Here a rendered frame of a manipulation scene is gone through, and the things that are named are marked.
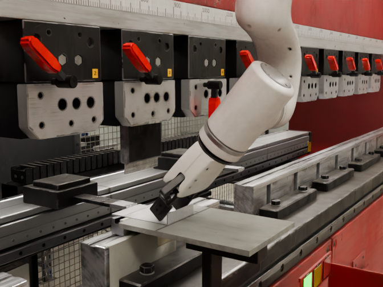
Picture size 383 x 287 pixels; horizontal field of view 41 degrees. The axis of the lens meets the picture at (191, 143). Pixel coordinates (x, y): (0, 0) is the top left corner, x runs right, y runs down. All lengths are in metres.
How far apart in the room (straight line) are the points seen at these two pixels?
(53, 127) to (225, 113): 0.27
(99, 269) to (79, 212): 0.31
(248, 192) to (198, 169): 0.53
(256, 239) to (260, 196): 0.56
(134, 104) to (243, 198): 0.57
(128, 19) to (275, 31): 0.25
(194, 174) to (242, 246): 0.14
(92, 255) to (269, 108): 0.40
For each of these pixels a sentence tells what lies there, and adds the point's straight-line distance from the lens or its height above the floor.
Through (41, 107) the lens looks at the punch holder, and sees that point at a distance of 0.75.
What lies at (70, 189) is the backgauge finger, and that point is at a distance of 1.12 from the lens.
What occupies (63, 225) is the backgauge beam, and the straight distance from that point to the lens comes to 1.20.
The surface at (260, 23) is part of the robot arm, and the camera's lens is 0.80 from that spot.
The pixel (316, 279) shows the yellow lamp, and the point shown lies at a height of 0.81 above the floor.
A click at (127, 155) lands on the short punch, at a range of 0.95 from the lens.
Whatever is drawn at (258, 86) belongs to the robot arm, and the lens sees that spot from 0.79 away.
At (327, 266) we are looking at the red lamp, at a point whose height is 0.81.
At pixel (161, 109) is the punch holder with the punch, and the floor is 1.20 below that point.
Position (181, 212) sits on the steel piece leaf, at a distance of 0.95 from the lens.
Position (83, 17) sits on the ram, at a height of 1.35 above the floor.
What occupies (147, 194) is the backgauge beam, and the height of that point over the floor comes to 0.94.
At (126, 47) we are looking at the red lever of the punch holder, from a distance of 0.85.
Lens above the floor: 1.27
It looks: 8 degrees down
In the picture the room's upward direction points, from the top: straight up
